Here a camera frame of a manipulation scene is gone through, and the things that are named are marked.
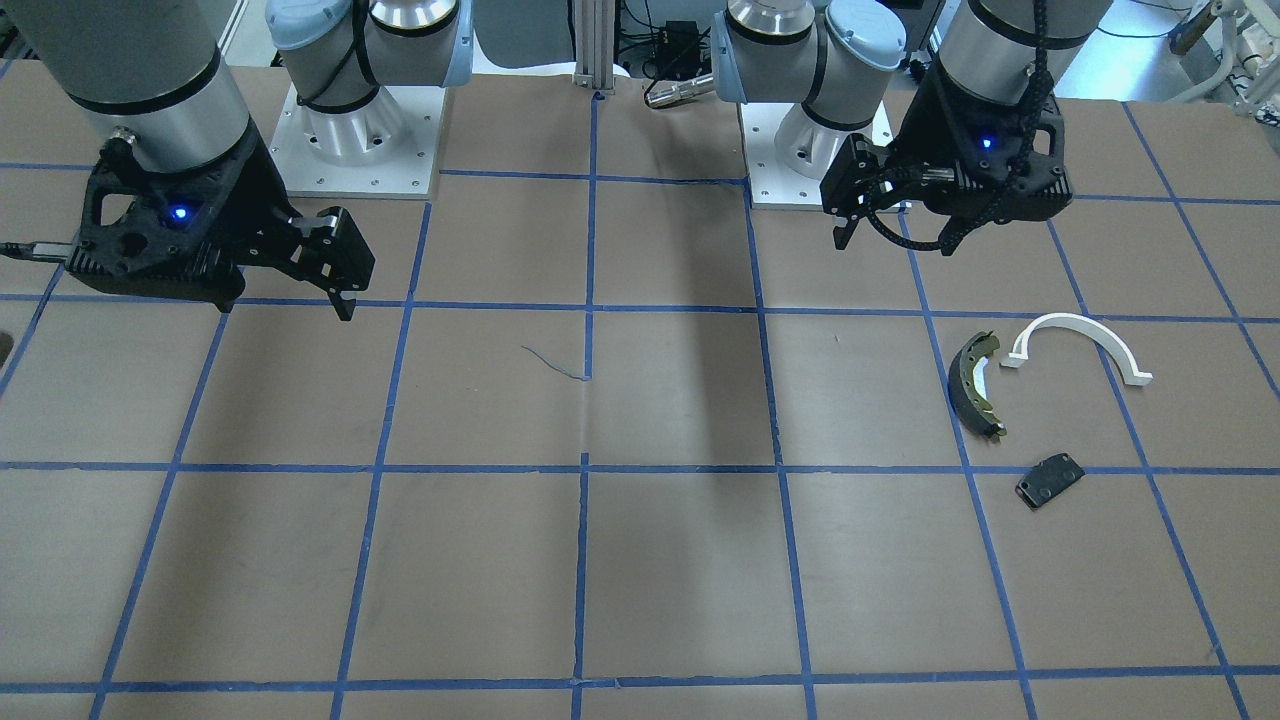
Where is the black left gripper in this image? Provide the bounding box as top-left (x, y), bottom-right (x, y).
top-left (820, 70), bottom-right (1073, 251)

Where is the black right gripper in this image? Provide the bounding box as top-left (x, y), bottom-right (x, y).
top-left (64, 128), bottom-right (375, 322)

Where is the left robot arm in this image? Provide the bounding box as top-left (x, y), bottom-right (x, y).
top-left (710, 1), bottom-right (1108, 256)

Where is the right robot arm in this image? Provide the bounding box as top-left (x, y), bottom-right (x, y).
top-left (3, 1), bottom-right (475, 322)

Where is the curved brake shoe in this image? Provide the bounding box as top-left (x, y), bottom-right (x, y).
top-left (948, 331), bottom-right (1007, 441)

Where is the white curved plastic part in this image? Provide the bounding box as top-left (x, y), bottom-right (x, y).
top-left (998, 313), bottom-right (1155, 387)

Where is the black brake pad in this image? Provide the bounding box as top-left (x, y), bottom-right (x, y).
top-left (1014, 452), bottom-right (1085, 510)

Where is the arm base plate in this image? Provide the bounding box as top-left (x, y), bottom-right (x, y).
top-left (268, 86), bottom-right (447, 200)
top-left (739, 102), bottom-right (850, 211)

